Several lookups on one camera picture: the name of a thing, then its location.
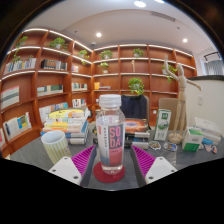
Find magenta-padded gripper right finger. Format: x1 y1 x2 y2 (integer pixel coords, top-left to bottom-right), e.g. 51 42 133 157
129 145 178 188

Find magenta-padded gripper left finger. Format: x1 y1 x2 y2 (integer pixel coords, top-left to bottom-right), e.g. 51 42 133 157
48 144 98 188

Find clear plastic soda water bottle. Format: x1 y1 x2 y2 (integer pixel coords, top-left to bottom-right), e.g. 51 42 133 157
95 94 127 176

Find yellow striped white mug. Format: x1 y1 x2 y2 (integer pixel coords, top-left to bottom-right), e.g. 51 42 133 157
40 129 73 166

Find round white sticker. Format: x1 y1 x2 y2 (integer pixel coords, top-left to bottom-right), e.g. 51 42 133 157
148 140 162 151

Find round blue sticker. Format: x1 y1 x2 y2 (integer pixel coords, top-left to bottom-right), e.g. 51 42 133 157
163 141 178 153

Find flat round red coaster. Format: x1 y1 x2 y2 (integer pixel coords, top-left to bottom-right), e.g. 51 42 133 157
92 161 127 184

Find stack of colourful books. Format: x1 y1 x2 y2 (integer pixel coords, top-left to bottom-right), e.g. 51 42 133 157
40 107 92 146

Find small green white box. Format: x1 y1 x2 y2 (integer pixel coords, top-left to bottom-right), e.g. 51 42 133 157
181 126 204 153

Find stack of dark books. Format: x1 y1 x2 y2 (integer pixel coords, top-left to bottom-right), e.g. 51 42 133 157
92 118 151 150

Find tan chair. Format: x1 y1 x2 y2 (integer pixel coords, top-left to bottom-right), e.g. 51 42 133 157
158 97 180 131

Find dark office chair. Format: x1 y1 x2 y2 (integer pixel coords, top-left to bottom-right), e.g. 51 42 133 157
119 94 150 121

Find wooden artist mannequin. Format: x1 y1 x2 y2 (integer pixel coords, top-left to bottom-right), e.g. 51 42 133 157
163 54 203 145

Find orange wooden shelf unit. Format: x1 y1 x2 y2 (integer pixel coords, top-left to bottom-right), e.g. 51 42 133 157
0 27 198 158

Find white curtain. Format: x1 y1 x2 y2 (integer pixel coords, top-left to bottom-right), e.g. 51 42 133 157
203 59 224 76

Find ceiling air vent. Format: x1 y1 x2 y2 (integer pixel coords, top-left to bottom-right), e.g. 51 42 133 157
149 10 176 22

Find branched ceiling lamp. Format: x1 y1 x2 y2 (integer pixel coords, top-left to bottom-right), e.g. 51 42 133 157
133 0 165 8

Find black curtain rail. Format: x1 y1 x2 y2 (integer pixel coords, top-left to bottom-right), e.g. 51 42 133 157
203 50 222 63

